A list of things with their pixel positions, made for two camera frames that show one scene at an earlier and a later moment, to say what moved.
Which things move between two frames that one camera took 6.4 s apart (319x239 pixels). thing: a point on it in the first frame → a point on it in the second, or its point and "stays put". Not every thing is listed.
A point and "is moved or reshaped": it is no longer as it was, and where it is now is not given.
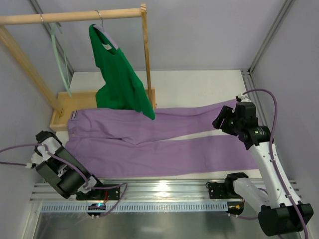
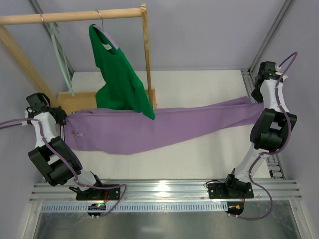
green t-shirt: [124, 89] stays put
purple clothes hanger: [104, 31] stays put
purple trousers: [115, 143] is moved or reshaped
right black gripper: [225, 119] → [256, 94]
